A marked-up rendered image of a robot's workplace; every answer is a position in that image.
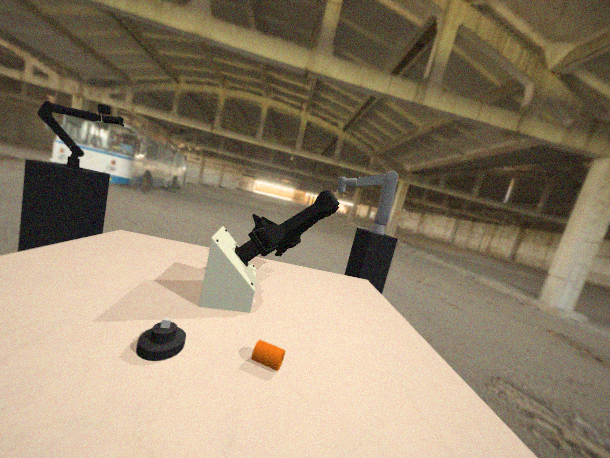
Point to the orange knob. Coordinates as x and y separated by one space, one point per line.
268 355

